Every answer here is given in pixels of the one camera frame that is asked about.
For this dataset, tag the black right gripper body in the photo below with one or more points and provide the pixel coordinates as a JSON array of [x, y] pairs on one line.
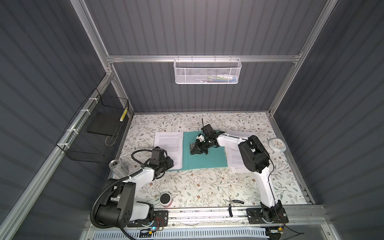
[[204, 145]]

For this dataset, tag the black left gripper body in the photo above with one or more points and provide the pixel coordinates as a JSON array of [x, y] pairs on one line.
[[165, 164]]

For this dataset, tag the teal plastic folder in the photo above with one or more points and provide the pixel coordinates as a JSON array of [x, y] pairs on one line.
[[216, 157]]

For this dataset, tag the printed paper sheet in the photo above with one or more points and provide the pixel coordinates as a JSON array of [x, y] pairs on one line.
[[172, 142]]

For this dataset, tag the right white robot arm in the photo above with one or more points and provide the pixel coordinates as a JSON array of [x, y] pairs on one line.
[[255, 158]]

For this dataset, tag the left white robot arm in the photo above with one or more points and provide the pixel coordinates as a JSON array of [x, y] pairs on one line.
[[116, 206]]

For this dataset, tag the lower white paper sheets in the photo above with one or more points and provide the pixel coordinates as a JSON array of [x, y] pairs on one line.
[[234, 159]]

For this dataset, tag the silver drink can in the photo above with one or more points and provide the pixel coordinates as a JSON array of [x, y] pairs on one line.
[[118, 169]]

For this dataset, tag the yellow marker pen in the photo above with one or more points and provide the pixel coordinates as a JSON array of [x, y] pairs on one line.
[[123, 114]]

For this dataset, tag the pens in white basket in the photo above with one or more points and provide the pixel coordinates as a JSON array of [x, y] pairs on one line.
[[231, 79]]

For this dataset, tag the black foam pad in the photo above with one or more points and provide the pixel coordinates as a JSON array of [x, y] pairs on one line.
[[104, 124]]

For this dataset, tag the white round alarm clock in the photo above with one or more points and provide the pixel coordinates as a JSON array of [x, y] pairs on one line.
[[277, 145]]

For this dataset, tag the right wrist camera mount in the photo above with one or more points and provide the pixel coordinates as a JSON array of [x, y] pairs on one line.
[[200, 138]]

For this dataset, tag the white wire mesh basket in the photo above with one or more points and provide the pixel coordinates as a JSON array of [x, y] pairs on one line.
[[188, 70]]

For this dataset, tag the black wire basket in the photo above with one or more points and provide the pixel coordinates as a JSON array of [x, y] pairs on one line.
[[79, 145]]

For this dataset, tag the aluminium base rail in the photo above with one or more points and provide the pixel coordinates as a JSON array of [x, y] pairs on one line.
[[210, 216]]

